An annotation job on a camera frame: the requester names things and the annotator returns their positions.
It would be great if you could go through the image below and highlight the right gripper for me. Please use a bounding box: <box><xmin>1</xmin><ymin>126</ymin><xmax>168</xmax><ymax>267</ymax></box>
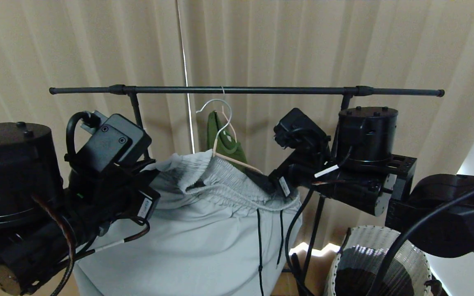
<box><xmin>244</xmin><ymin>152</ymin><xmax>390</xmax><ymax>217</ymax></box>

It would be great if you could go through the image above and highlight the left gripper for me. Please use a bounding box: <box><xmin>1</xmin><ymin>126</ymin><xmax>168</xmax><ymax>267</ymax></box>
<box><xmin>0</xmin><ymin>164</ymin><xmax>162</xmax><ymax>296</ymax></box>

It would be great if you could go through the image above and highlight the pink clothes hanger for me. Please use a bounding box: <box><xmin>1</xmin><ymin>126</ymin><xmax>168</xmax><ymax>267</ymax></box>
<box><xmin>196</xmin><ymin>99</ymin><xmax>263</xmax><ymax>174</ymax></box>
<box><xmin>220</xmin><ymin>86</ymin><xmax>238</xmax><ymax>143</ymax></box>

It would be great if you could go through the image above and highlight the green printed shirt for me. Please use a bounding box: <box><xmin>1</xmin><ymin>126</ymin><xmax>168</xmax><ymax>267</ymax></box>
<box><xmin>207</xmin><ymin>110</ymin><xmax>248</xmax><ymax>171</ymax></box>

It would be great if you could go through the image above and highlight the pale grey garment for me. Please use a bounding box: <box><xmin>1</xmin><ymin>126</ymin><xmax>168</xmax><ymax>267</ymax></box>
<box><xmin>72</xmin><ymin>150</ymin><xmax>303</xmax><ymax>296</ymax></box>

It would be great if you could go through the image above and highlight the black clothes rack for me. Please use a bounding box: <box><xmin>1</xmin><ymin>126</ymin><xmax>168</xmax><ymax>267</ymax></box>
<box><xmin>49</xmin><ymin>84</ymin><xmax>445</xmax><ymax>296</ymax></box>

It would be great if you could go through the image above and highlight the white laundry basket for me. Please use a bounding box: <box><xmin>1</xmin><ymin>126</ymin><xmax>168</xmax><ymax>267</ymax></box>
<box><xmin>323</xmin><ymin>225</ymin><xmax>444</xmax><ymax>296</ymax></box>

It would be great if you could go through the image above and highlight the beige curtain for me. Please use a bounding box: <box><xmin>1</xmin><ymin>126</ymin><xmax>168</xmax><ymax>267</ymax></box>
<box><xmin>0</xmin><ymin>0</ymin><xmax>474</xmax><ymax>251</ymax></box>

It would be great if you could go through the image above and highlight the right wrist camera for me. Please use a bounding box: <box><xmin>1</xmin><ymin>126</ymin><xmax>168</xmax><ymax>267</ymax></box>
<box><xmin>273</xmin><ymin>108</ymin><xmax>331</xmax><ymax>156</ymax></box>

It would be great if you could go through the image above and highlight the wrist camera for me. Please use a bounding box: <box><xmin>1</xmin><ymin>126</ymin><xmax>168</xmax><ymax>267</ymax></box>
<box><xmin>273</xmin><ymin>108</ymin><xmax>331</xmax><ymax>156</ymax></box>
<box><xmin>64</xmin><ymin>111</ymin><xmax>153</xmax><ymax>175</ymax></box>

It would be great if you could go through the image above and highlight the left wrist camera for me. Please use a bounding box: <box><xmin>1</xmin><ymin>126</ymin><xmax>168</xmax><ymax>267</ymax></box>
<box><xmin>64</xmin><ymin>111</ymin><xmax>153</xmax><ymax>175</ymax></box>

